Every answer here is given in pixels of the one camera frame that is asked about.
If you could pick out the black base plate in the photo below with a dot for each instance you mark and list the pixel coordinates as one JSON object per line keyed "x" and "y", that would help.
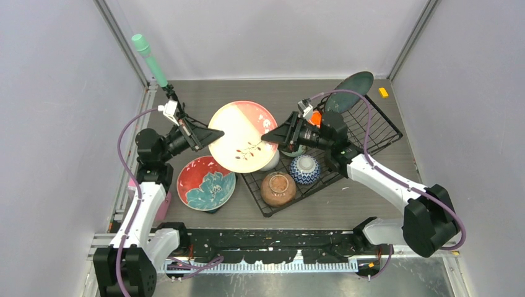
{"x": 275, "y": 246}

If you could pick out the blue white patterned bowl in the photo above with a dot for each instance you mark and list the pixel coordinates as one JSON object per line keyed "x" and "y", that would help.
{"x": 304, "y": 170}

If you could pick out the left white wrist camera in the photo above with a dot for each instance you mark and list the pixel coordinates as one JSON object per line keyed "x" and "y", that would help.
{"x": 169, "y": 111}

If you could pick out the pink cream plate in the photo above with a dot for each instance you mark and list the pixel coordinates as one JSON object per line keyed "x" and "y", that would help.
{"x": 241, "y": 149}

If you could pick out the light green bowl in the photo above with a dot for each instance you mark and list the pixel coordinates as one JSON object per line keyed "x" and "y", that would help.
{"x": 299, "y": 151}

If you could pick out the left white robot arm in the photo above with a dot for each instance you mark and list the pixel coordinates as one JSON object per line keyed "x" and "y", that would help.
{"x": 129, "y": 265}

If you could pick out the blue floral plate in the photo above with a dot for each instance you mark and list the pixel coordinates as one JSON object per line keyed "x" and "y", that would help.
{"x": 356, "y": 85}

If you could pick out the orange mug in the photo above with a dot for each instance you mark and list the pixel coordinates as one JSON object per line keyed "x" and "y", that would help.
{"x": 316, "y": 119}

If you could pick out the red plate blue flower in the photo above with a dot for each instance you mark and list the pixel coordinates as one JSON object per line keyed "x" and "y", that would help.
{"x": 204, "y": 185}

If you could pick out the yellow block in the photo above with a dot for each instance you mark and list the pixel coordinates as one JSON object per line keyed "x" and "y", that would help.
{"x": 383, "y": 92}

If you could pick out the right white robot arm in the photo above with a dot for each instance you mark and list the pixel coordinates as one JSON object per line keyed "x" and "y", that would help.
{"x": 429, "y": 222}

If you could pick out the brown speckled bowl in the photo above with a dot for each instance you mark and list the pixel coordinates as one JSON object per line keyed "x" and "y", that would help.
{"x": 278, "y": 188}

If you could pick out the pink box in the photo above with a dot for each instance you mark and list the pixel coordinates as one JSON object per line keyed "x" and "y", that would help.
{"x": 163, "y": 208}

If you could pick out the green microphone on tripod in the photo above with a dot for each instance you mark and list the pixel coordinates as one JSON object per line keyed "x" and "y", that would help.
{"x": 143, "y": 48}

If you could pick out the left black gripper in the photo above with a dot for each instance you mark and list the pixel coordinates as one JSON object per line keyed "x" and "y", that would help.
{"x": 199, "y": 136}

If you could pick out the cream bowl red rim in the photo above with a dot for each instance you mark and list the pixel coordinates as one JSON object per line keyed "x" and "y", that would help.
{"x": 272, "y": 163}

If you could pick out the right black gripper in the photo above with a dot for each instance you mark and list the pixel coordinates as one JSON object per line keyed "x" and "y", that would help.
{"x": 288, "y": 132}

